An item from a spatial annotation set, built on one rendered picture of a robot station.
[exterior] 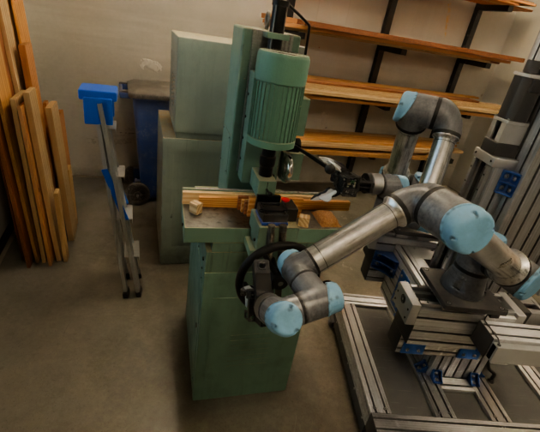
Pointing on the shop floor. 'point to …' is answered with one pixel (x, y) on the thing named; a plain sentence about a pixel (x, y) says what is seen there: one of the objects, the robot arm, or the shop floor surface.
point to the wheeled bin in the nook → (145, 135)
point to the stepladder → (98, 108)
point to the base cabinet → (231, 339)
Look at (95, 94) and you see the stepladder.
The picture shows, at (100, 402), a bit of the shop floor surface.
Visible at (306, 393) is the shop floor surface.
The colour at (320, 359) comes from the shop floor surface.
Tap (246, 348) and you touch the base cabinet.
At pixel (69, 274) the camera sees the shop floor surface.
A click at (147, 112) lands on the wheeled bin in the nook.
